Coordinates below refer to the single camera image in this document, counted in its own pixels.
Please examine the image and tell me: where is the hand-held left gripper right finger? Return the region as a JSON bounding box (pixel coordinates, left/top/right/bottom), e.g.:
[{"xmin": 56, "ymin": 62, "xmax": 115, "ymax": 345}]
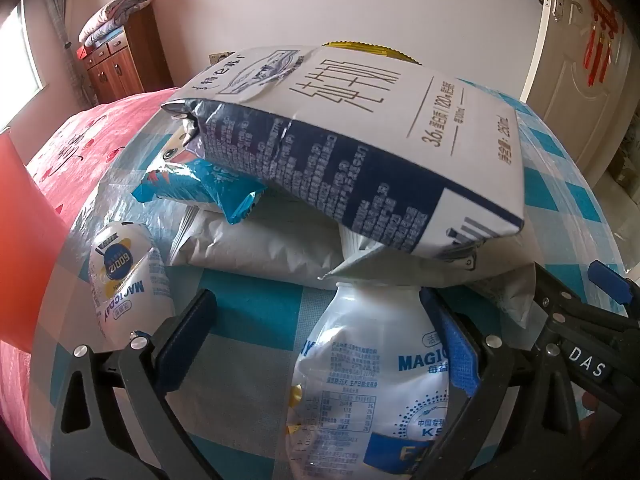
[{"xmin": 420, "ymin": 287, "xmax": 591, "ymax": 480}]

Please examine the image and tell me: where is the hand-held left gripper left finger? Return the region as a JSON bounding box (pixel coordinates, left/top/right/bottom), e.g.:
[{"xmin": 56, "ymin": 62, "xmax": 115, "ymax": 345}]
[{"xmin": 50, "ymin": 287, "xmax": 218, "ymax": 480}]

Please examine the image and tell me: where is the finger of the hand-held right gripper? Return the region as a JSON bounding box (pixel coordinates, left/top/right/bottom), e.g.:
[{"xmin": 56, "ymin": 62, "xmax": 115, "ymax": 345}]
[
  {"xmin": 532, "ymin": 261, "xmax": 587, "ymax": 348},
  {"xmin": 587, "ymin": 259, "xmax": 640, "ymax": 333}
]

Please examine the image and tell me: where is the white Magicday pouch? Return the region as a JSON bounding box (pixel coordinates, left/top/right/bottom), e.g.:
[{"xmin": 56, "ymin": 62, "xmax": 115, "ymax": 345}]
[{"xmin": 89, "ymin": 221, "xmax": 175, "ymax": 348}]

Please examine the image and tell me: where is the white yogurt bottle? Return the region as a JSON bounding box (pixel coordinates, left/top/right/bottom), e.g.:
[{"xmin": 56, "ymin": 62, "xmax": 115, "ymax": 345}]
[{"xmin": 286, "ymin": 282, "xmax": 453, "ymax": 480}]

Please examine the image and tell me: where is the blue snack packet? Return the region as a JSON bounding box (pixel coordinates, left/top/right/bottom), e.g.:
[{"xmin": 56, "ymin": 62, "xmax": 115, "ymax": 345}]
[{"xmin": 132, "ymin": 127, "xmax": 269, "ymax": 224}]

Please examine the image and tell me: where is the orange plastic bin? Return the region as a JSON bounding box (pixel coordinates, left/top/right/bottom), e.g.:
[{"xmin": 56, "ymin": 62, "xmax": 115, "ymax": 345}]
[{"xmin": 0, "ymin": 127, "xmax": 68, "ymax": 356}]

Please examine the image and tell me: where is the white and blue milk carton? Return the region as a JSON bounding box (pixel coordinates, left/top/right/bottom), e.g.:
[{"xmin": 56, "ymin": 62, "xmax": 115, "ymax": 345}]
[{"xmin": 161, "ymin": 46, "xmax": 526, "ymax": 261}]

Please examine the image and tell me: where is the yellow snack packet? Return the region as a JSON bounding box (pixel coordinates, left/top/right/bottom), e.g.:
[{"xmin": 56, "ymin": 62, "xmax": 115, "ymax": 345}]
[{"xmin": 320, "ymin": 40, "xmax": 421, "ymax": 65}]

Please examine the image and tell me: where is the blue checked tablecloth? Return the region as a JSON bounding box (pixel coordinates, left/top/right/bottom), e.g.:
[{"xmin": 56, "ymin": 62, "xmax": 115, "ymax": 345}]
[{"xmin": 27, "ymin": 77, "xmax": 630, "ymax": 480}]

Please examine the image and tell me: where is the white door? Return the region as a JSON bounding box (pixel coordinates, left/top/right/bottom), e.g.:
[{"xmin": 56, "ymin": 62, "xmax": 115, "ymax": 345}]
[{"xmin": 520, "ymin": 0, "xmax": 636, "ymax": 191}]

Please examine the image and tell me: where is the pink heart printed bedspread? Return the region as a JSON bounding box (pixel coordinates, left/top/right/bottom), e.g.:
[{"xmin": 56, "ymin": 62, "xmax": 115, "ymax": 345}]
[{"xmin": 0, "ymin": 87, "xmax": 183, "ymax": 480}]

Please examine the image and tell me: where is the red hanging door decoration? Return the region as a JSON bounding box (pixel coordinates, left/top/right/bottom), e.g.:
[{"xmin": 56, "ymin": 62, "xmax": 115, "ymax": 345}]
[{"xmin": 582, "ymin": 0, "xmax": 623, "ymax": 88}]

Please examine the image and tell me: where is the brown wooden cabinet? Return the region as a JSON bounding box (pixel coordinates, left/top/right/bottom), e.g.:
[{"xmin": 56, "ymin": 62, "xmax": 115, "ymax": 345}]
[{"xmin": 76, "ymin": 7, "xmax": 176, "ymax": 106}]

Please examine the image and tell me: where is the folded blue blanket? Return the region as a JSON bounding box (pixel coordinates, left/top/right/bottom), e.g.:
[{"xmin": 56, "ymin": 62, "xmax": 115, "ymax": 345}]
[{"xmin": 82, "ymin": 27, "xmax": 126, "ymax": 51}]

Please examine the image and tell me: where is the window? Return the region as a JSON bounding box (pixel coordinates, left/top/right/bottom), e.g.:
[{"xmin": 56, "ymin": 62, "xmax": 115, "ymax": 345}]
[{"xmin": 0, "ymin": 2, "xmax": 43, "ymax": 126}]

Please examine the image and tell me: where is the folded floral blanket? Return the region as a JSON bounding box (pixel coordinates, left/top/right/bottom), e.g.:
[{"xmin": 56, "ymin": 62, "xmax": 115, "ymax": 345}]
[{"xmin": 80, "ymin": 0, "xmax": 155, "ymax": 37}]

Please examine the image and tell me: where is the grey patterned curtain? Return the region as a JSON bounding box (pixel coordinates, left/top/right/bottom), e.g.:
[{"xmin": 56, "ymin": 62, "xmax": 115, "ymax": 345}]
[{"xmin": 42, "ymin": 0, "xmax": 83, "ymax": 101}]

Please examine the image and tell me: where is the silver door handle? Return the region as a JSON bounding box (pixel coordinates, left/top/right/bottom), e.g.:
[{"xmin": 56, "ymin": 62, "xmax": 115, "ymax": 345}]
[{"xmin": 552, "ymin": 0, "xmax": 583, "ymax": 23}]

